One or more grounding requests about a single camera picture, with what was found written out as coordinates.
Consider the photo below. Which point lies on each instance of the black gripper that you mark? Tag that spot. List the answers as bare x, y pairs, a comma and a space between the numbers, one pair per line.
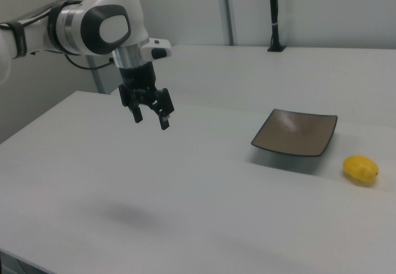
137, 76

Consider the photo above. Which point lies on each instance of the yellow lemon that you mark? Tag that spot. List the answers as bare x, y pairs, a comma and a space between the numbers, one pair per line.
361, 171

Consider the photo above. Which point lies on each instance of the brown square ceramic plate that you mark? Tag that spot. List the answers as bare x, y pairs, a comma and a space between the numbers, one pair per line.
294, 133

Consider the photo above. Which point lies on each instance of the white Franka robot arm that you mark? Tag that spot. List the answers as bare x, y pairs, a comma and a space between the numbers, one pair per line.
102, 5

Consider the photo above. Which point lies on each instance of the black pole with base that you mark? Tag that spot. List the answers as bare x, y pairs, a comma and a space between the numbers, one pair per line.
273, 14

